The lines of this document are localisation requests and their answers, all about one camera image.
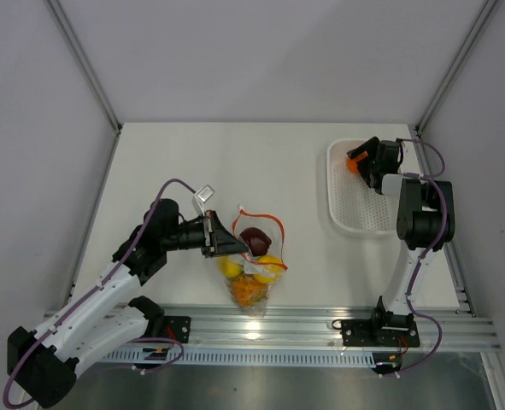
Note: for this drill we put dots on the white slotted cable duct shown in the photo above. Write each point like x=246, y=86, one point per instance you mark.
x=242, y=357

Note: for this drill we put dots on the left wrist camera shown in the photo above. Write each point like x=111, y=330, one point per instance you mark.
x=201, y=197

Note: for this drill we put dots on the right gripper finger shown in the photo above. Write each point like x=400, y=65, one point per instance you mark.
x=370, y=147
x=369, y=174

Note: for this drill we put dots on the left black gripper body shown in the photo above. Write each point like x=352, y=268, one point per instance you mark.
x=188, y=237

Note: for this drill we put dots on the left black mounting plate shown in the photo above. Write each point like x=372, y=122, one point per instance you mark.
x=174, y=327

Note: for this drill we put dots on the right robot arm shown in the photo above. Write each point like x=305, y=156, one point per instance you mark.
x=425, y=222

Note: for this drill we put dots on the aluminium frame post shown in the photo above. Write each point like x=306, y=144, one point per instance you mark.
x=81, y=59
x=463, y=52

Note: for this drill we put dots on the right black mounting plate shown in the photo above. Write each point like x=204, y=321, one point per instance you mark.
x=366, y=333

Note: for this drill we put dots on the clear zip top bag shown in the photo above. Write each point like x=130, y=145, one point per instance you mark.
x=275, y=229

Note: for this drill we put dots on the dark red apple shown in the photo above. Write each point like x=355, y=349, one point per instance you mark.
x=257, y=241

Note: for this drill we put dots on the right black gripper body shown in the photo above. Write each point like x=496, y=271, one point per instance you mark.
x=372, y=161

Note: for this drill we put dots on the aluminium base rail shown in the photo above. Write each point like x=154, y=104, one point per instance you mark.
x=310, y=328

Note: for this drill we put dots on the black mounting plate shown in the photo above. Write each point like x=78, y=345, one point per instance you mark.
x=174, y=327
x=366, y=333

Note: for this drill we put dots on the yellow green lemon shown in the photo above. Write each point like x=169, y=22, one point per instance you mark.
x=228, y=268

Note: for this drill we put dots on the left aluminium frame post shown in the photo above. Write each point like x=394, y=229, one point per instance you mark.
x=81, y=59

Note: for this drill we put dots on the orange fruit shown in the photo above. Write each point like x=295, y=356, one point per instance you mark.
x=352, y=163

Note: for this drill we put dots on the yellow pear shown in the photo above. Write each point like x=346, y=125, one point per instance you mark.
x=270, y=269

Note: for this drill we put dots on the right aluminium frame post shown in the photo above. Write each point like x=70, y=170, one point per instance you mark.
x=463, y=52

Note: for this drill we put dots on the white perforated basket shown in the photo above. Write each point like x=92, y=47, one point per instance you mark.
x=356, y=210

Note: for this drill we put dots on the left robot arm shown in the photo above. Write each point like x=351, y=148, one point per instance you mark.
x=47, y=361

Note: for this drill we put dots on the toy pineapple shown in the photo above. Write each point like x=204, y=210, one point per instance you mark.
x=247, y=292

